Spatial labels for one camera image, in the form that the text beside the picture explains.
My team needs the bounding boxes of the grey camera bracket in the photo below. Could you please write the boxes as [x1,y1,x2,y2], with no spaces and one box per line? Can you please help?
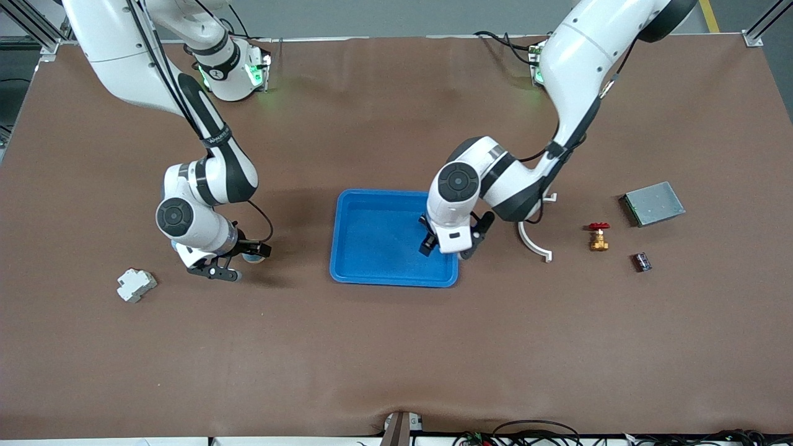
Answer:
[379,411,423,446]

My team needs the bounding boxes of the white curved pipe clamp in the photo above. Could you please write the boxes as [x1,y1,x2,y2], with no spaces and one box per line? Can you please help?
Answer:
[518,193,558,264]

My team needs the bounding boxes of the brown table mat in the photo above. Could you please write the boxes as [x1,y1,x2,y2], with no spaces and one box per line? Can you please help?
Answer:
[0,34,793,437]

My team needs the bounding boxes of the blue plastic tray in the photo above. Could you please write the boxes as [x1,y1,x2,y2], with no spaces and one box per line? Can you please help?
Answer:
[329,188,460,289]

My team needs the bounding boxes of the white circuit breaker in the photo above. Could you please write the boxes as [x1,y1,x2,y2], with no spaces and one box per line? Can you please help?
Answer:
[116,268,159,304]

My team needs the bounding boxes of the grey metal box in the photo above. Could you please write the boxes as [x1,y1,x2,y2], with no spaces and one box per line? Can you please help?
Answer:
[618,181,686,228]

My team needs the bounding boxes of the tangled cable bundle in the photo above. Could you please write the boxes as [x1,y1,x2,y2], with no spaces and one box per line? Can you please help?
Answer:
[620,427,793,446]

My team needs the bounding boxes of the black looped cable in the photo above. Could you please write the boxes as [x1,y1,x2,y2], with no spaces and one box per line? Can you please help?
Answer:
[493,420,581,446]

